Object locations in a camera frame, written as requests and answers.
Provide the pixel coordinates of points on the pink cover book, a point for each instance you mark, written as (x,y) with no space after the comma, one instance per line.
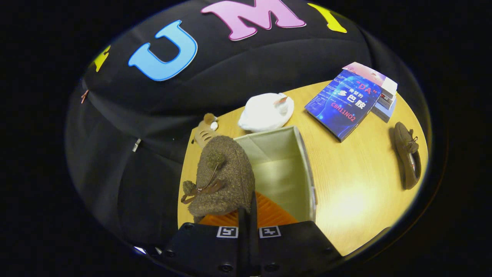
(369,73)

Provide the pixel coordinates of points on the silver clip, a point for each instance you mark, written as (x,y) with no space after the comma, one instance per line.
(136,145)

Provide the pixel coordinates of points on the grey fabric storage box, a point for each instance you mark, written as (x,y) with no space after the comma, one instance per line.
(280,169)

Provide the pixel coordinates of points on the black backdrop cloth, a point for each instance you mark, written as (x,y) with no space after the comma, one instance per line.
(127,173)

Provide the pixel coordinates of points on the grey book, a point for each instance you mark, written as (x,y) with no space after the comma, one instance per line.
(387,100)

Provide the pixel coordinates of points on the brown plush toy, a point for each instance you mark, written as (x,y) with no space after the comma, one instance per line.
(203,132)

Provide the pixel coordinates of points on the red clip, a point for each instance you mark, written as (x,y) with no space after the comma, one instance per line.
(84,96)

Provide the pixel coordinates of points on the brown fuzzy shoe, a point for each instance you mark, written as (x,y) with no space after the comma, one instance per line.
(226,173)
(407,157)

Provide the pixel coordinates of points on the lit screen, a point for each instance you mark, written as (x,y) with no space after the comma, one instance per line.
(140,250)

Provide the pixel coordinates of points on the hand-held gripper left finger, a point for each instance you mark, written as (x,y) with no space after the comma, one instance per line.
(200,250)

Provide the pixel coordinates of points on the pale blue book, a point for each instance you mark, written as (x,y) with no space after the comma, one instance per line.
(383,112)

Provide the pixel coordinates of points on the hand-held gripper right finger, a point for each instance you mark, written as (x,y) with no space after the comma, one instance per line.
(296,250)

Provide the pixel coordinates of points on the white plush toy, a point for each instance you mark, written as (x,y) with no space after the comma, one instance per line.
(265,113)

